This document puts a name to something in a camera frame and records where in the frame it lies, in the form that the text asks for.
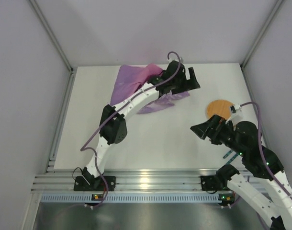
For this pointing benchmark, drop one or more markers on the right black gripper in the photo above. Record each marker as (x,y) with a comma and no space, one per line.
(210,129)

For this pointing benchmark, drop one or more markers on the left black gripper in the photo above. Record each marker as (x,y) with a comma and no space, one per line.
(184,83)

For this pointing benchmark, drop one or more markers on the purple printed placemat cloth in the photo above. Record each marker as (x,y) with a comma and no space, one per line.
(131,78)

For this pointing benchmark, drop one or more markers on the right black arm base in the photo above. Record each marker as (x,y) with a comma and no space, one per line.
(212,183)

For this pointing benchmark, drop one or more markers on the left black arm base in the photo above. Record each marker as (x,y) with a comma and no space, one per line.
(98,185)

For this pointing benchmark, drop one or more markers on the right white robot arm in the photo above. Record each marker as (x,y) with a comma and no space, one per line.
(244,139)

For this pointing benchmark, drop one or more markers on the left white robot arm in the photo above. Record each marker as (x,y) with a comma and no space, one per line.
(113,123)

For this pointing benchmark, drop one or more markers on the round woven bamboo plate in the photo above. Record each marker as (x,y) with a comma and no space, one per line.
(219,107)

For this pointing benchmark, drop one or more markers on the spoon with teal handle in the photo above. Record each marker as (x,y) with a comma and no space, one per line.
(227,154)

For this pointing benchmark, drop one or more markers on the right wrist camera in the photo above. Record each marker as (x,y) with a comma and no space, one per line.
(235,110)

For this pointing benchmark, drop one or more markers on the fork with teal handle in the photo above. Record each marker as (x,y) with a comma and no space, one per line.
(232,159)

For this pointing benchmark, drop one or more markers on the right aluminium frame post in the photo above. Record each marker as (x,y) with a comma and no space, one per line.
(262,32)

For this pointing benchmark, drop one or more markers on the aluminium frame post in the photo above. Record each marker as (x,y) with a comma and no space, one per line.
(39,14)
(262,32)

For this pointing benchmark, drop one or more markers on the left aluminium frame post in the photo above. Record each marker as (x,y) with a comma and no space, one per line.
(39,14)

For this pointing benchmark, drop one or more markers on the perforated grey cable duct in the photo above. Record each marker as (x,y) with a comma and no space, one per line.
(137,198)

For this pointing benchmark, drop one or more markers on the aluminium mounting rail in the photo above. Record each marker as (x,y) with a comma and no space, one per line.
(148,181)

